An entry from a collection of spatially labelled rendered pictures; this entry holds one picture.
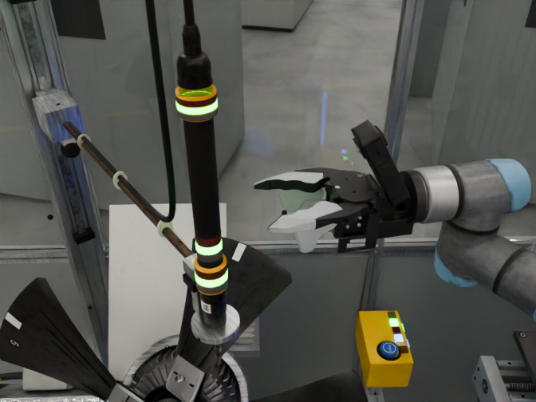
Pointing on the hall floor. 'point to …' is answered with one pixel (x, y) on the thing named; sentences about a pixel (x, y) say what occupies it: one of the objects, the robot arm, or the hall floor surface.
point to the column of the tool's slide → (13, 35)
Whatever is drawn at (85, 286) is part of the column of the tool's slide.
